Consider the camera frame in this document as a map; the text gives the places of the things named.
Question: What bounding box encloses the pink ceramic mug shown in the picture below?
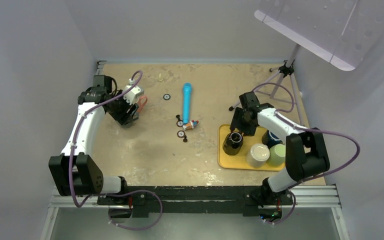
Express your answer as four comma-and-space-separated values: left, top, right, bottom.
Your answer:
136, 95, 148, 115

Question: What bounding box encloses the black ceramic mug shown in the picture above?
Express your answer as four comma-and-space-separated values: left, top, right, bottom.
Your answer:
222, 131, 244, 156

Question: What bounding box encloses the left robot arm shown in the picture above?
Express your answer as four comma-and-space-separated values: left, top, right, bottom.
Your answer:
48, 75, 145, 205

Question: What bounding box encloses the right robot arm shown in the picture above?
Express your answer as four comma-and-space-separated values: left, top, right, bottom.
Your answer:
229, 91, 330, 204

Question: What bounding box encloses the dark blue ceramic mug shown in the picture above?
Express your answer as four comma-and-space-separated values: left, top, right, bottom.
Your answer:
261, 130, 283, 149

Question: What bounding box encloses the cream white ceramic mug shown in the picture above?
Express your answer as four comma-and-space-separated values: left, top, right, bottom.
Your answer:
245, 143, 270, 169

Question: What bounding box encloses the light green ceramic mug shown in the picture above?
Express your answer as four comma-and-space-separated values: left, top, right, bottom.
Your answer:
267, 144, 286, 167

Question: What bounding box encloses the yellow plastic tray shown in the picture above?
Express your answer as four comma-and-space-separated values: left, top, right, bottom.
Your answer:
217, 124, 285, 172

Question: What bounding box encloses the blue toy microphone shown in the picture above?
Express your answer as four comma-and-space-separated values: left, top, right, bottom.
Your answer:
182, 82, 192, 124

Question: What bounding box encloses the translucent perforated panel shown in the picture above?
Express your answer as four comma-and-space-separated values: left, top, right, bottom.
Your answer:
254, 0, 384, 71

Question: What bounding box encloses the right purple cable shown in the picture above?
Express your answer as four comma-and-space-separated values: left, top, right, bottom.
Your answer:
251, 82, 361, 226

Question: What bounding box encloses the purple cable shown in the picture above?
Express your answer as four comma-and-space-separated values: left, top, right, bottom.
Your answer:
68, 70, 164, 232
251, 82, 361, 226

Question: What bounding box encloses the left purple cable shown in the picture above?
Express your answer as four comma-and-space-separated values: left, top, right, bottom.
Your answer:
68, 70, 164, 232

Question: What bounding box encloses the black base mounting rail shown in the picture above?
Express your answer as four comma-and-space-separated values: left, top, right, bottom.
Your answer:
97, 185, 294, 218

